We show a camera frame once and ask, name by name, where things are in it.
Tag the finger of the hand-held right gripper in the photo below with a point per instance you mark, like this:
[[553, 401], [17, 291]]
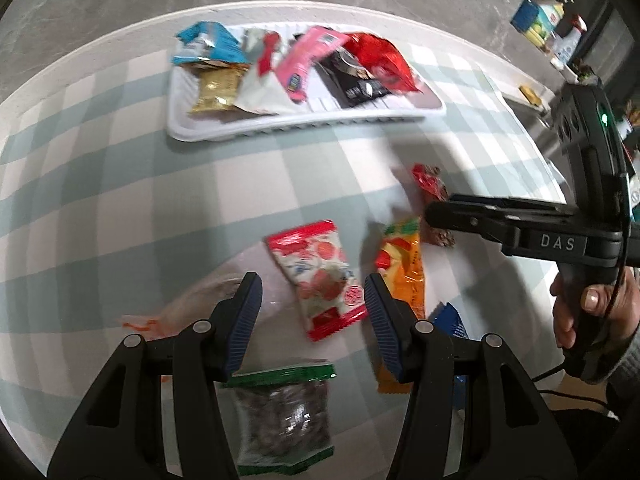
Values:
[[480, 200], [465, 217]]

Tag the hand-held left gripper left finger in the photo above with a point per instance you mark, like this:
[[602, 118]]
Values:
[[245, 320]]

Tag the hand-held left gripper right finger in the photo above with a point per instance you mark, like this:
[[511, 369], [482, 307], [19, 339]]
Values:
[[385, 330]]

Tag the red gold candy packet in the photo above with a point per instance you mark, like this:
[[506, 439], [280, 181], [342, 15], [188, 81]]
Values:
[[427, 182]]

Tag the clear packet with red print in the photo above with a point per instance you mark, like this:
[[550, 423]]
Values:
[[190, 305]]

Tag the orange snack packet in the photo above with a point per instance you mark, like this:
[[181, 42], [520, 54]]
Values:
[[405, 270]]

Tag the dark blue snack packet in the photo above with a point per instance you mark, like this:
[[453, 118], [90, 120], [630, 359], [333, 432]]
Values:
[[450, 320]]

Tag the red white snack packet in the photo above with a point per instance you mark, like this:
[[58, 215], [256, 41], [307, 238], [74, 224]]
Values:
[[320, 280]]

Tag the green-edged seed packet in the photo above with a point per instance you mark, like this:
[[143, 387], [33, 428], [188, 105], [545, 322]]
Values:
[[280, 410]]

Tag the red puffy snack packet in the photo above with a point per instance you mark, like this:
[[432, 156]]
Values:
[[385, 60]]

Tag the black snack packet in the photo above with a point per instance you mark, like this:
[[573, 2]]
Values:
[[350, 85]]

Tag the white plastic tray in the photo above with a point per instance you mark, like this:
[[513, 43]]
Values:
[[310, 120]]

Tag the pink snack packet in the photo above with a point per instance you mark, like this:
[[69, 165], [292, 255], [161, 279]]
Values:
[[305, 60]]

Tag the white packet with red stripe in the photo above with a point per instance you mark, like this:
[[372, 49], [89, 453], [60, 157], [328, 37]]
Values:
[[260, 92]]

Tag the gold snack packet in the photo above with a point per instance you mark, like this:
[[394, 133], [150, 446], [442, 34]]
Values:
[[217, 87]]

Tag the light blue snack packet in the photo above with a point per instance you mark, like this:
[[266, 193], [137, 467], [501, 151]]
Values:
[[205, 40]]

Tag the person's right forearm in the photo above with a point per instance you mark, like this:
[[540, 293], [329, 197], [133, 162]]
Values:
[[630, 370]]

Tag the person's right hand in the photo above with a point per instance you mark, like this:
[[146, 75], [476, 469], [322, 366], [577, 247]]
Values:
[[597, 300]]

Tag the yellow sponge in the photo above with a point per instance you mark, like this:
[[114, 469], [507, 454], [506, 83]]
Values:
[[531, 95]]

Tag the white spray bottle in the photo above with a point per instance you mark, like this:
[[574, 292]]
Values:
[[570, 45]]

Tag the yellow detergent bottle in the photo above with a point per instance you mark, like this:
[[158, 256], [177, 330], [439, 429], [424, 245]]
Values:
[[547, 22]]

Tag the blue cup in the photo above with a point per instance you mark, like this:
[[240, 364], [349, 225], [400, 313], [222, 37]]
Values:
[[524, 14]]

